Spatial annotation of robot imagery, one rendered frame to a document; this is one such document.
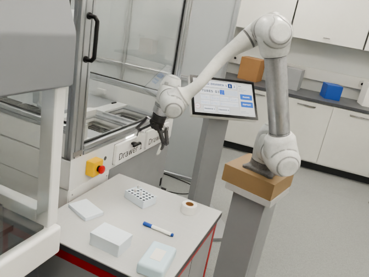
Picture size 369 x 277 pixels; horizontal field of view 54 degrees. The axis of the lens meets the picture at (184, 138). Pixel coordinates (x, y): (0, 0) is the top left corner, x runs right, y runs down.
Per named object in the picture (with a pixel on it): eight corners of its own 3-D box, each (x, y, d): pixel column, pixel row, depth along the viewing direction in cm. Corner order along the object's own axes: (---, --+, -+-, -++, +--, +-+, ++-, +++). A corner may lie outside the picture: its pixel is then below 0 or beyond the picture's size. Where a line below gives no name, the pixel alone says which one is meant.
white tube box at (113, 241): (130, 245, 135) (133, 234, 134) (117, 258, 128) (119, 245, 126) (103, 233, 140) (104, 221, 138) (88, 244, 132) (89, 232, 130)
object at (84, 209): (103, 215, 151) (103, 211, 151) (85, 221, 145) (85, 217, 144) (85, 201, 159) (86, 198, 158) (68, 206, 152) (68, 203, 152)
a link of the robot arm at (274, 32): (291, 162, 193) (306, 181, 172) (261, 167, 193) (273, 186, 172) (284, 11, 166) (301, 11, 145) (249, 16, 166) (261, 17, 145)
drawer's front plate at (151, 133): (167, 137, 238) (169, 122, 235) (145, 149, 213) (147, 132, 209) (165, 137, 239) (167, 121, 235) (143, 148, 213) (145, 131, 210)
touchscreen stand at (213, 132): (233, 241, 285) (264, 117, 252) (178, 242, 270) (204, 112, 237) (211, 207, 329) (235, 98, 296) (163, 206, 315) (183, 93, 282)
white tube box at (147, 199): (155, 203, 167) (156, 196, 166) (142, 209, 161) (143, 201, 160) (137, 192, 174) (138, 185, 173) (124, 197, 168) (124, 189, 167)
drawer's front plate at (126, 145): (143, 150, 210) (146, 132, 207) (115, 165, 185) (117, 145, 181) (140, 149, 211) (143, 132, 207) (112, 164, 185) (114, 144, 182)
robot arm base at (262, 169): (286, 170, 210) (289, 161, 208) (270, 179, 193) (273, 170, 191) (258, 158, 220) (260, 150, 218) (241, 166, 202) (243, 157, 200)
